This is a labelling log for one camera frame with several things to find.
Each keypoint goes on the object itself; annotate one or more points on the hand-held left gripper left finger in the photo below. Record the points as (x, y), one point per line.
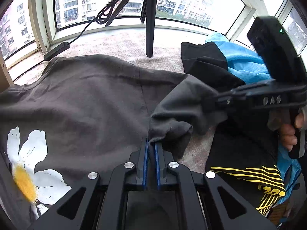
(144, 167)

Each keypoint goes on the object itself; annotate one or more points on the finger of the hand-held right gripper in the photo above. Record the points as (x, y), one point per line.
(230, 104)
(251, 87)

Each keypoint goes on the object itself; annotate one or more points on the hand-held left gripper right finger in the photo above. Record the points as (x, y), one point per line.
(157, 170)

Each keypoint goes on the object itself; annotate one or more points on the grey daisy print t-shirt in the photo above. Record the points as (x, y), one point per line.
(84, 100)

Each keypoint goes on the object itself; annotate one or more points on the person's right hand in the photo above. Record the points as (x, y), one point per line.
(286, 135)

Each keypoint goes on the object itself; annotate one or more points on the blue garment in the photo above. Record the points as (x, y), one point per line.
(244, 62)

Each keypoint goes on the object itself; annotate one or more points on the black garment with yellow pattern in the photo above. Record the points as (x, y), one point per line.
(239, 148)

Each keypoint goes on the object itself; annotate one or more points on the black tripod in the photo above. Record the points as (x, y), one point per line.
(150, 28)

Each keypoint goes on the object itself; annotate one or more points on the pink plaid blanket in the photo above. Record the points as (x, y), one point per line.
(108, 43)

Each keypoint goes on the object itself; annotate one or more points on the large light wooden board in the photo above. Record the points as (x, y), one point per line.
(3, 76)

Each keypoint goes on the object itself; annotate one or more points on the apartment buildings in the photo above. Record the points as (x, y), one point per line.
(76, 0)

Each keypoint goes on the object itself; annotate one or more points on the white window frame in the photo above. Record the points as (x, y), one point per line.
(40, 16)

